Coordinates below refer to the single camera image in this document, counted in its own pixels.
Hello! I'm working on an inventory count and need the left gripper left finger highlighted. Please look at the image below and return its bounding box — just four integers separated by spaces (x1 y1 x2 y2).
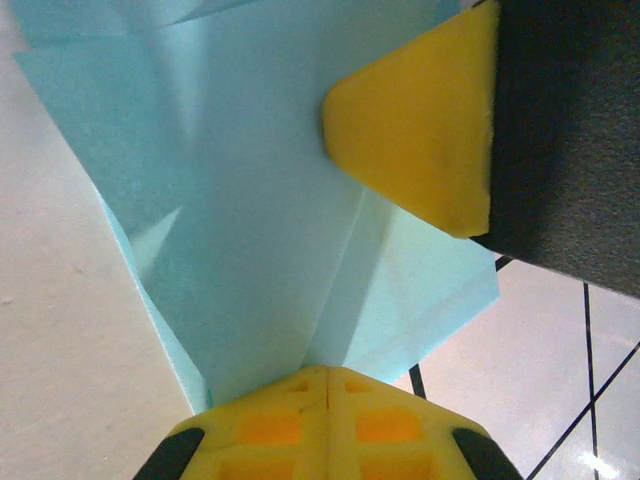
132 365 329 480

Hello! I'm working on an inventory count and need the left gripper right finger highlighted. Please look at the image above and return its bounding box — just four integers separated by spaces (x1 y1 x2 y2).
327 364 524 480

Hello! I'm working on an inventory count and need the light blue paper sheet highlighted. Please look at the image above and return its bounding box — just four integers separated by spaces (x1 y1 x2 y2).
9 0 501 416

